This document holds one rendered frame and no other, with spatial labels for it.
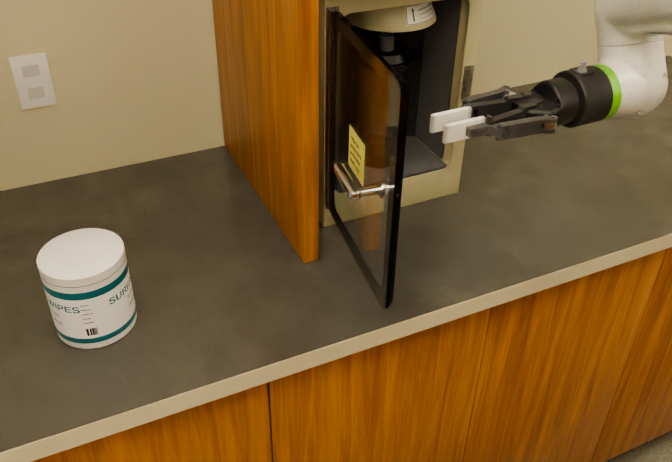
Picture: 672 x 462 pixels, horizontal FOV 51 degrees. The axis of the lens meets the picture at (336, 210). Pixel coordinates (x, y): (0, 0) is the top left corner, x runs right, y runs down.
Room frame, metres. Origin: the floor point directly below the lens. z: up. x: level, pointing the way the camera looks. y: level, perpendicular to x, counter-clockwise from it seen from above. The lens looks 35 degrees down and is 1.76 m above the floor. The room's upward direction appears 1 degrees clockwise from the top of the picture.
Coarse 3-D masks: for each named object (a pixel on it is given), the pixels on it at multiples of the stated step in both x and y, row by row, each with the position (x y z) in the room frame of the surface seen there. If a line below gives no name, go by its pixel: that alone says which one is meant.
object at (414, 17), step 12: (360, 12) 1.25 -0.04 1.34; (372, 12) 1.23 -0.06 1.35; (384, 12) 1.23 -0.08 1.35; (396, 12) 1.23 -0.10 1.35; (408, 12) 1.23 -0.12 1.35; (420, 12) 1.24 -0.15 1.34; (432, 12) 1.27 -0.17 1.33; (360, 24) 1.24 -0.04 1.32; (372, 24) 1.22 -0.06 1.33; (384, 24) 1.22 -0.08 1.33; (396, 24) 1.22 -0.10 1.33; (408, 24) 1.22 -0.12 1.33; (420, 24) 1.23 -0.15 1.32
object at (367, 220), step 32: (352, 32) 1.02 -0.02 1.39; (352, 64) 1.01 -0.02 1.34; (384, 64) 0.89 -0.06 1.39; (352, 96) 1.01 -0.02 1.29; (384, 96) 0.88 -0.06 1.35; (384, 128) 0.88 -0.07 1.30; (384, 160) 0.87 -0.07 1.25; (352, 224) 0.99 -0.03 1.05; (384, 224) 0.85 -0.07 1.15; (384, 256) 0.85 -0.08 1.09; (384, 288) 0.84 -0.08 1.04
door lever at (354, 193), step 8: (336, 168) 0.92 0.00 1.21; (344, 168) 0.92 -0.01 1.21; (344, 176) 0.90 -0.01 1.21; (344, 184) 0.88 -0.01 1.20; (352, 184) 0.87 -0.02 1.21; (352, 192) 0.85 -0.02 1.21; (360, 192) 0.86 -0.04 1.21; (368, 192) 0.86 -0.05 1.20; (376, 192) 0.86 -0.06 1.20; (384, 192) 0.86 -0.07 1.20; (352, 200) 0.85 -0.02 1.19
